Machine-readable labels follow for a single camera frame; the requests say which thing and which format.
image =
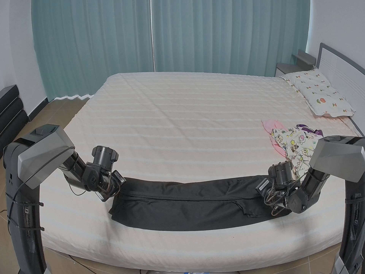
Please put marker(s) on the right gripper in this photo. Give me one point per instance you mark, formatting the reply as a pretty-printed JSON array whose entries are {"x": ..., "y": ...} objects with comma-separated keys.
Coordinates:
[{"x": 271, "y": 200}]

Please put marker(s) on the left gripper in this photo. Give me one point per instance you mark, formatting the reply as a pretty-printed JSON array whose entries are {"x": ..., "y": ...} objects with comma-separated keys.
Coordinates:
[{"x": 109, "y": 191}]

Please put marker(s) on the black T-shirt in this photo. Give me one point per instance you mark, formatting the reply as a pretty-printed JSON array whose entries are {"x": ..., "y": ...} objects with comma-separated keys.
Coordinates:
[{"x": 185, "y": 210}]

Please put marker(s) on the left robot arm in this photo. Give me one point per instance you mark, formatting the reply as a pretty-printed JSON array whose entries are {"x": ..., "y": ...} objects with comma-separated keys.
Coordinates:
[{"x": 42, "y": 153}]

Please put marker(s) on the white printed pyjama top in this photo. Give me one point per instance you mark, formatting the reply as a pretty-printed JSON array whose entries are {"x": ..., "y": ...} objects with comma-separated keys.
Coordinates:
[{"x": 296, "y": 147}]

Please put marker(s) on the pink garment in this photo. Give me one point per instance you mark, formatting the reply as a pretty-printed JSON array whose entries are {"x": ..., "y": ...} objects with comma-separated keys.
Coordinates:
[{"x": 273, "y": 124}]

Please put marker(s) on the purple garment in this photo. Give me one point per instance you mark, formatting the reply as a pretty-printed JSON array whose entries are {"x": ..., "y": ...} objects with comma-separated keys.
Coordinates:
[{"x": 309, "y": 129}]

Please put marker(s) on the white printed pillow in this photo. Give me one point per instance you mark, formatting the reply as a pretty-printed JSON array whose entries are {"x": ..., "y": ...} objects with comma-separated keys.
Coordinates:
[{"x": 319, "y": 91}]

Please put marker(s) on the black chest of drawers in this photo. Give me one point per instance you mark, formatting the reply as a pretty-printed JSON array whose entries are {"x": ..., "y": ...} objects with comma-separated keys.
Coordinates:
[{"x": 11, "y": 110}]

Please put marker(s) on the grey bedside table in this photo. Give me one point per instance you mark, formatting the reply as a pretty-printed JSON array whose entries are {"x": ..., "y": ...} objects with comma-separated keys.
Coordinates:
[{"x": 290, "y": 67}]

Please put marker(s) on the blue-green curtain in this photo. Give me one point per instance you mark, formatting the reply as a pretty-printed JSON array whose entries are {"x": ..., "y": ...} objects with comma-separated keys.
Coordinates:
[
  {"x": 94, "y": 38},
  {"x": 228, "y": 24}
]

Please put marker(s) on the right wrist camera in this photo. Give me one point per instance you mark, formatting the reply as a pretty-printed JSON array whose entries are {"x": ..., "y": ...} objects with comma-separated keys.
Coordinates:
[{"x": 263, "y": 185}]

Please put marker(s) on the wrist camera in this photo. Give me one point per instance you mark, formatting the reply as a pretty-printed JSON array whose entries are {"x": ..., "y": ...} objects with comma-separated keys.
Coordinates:
[
  {"x": 119, "y": 177},
  {"x": 263, "y": 185}
]

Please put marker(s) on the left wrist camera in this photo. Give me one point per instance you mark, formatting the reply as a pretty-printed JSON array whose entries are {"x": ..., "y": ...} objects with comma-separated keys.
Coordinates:
[{"x": 119, "y": 177}]

